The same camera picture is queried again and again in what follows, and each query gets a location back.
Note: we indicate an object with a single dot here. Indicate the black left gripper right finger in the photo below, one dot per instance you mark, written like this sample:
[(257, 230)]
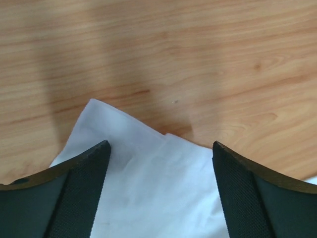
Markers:
[(259, 202)]

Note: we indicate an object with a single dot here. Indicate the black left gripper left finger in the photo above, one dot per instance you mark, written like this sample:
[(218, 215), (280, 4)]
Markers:
[(59, 202)]

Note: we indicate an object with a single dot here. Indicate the white t shirt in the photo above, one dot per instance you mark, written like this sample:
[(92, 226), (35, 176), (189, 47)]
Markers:
[(156, 186)]

